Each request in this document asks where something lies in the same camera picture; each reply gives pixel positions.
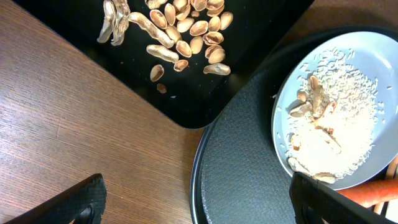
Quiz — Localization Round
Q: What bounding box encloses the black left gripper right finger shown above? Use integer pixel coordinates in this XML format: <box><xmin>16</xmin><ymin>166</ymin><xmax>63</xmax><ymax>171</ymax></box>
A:
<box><xmin>289</xmin><ymin>172</ymin><xmax>394</xmax><ymax>224</ymax></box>

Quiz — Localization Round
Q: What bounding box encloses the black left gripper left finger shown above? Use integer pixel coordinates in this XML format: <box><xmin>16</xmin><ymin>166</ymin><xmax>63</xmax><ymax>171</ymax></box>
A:
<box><xmin>6</xmin><ymin>173</ymin><xmax>107</xmax><ymax>224</ymax></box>

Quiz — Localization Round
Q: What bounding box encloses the orange carrot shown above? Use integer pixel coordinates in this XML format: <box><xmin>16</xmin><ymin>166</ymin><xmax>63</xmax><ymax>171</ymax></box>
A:
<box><xmin>338</xmin><ymin>179</ymin><xmax>397</xmax><ymax>208</ymax></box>

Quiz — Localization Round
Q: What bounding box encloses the white plastic fork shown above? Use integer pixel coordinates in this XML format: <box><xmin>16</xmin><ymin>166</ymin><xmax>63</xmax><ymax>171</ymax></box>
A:
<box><xmin>385</xmin><ymin>199</ymin><xmax>398</xmax><ymax>223</ymax></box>

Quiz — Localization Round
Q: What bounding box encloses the pile of white rice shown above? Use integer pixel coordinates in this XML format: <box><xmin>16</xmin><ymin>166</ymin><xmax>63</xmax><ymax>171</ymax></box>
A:
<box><xmin>286</xmin><ymin>50</ymin><xmax>377</xmax><ymax>184</ymax></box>

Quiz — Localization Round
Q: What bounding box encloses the grey plate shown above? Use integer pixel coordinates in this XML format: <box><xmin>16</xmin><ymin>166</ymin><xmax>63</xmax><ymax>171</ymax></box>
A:
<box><xmin>272</xmin><ymin>30</ymin><xmax>397</xmax><ymax>190</ymax></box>

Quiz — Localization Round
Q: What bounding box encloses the peanut shells pile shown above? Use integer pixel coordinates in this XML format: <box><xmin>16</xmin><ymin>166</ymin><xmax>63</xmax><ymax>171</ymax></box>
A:
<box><xmin>97</xmin><ymin>0</ymin><xmax>234</xmax><ymax>76</ymax></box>

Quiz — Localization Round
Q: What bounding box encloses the round black serving tray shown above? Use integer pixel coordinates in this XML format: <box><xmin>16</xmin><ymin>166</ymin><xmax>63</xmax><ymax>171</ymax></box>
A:
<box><xmin>189</xmin><ymin>25</ymin><xmax>398</xmax><ymax>224</ymax></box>

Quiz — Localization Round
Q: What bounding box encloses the wooden chopstick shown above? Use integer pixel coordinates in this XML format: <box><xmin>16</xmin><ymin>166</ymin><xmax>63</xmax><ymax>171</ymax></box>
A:
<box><xmin>374</xmin><ymin>157</ymin><xmax>397</xmax><ymax>215</ymax></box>

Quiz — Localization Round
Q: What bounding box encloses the black rectangular tray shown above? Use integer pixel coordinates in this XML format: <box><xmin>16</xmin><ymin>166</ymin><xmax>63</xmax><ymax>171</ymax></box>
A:
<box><xmin>20</xmin><ymin>0</ymin><xmax>312</xmax><ymax>129</ymax></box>

